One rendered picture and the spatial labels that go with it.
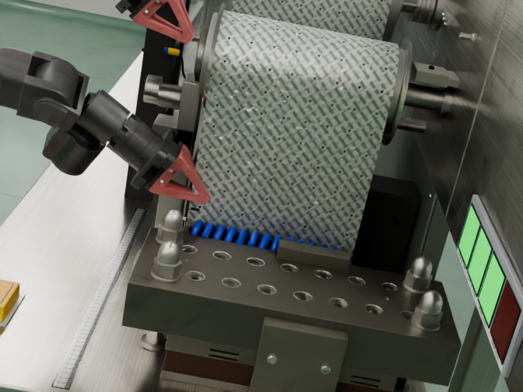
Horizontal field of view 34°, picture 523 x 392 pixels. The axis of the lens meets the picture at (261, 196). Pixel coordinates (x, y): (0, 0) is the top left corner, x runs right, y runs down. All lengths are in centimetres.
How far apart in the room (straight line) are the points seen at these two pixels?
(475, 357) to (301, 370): 49
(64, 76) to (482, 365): 81
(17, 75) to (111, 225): 42
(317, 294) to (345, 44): 33
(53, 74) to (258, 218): 33
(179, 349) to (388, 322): 26
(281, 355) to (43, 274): 42
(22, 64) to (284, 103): 34
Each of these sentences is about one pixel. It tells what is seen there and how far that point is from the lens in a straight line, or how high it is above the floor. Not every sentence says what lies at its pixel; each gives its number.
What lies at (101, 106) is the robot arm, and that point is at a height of 118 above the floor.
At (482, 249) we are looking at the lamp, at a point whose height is 120.
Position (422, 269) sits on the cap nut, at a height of 106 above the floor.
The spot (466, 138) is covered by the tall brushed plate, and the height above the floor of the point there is 125.
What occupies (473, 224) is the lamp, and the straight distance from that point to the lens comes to 94.
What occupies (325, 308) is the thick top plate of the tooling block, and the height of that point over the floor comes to 103.
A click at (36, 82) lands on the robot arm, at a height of 120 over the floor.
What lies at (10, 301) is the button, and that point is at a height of 92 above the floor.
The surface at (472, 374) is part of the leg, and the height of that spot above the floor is 79.
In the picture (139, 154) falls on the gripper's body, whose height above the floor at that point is 112.
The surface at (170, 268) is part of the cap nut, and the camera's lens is 103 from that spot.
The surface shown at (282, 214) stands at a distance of 118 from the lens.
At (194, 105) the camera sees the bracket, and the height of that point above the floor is 117.
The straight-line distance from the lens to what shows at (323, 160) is 115.
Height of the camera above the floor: 153
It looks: 22 degrees down
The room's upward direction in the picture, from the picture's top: 11 degrees clockwise
